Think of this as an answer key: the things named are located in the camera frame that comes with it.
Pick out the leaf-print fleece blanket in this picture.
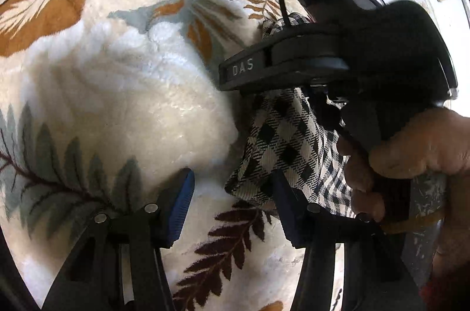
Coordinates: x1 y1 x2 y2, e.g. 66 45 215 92
1 0 303 310

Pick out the black cream checked coat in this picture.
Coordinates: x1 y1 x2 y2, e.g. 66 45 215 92
224 11 357 220

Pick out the person's right hand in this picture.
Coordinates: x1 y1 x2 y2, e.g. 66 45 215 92
337 108 469 277

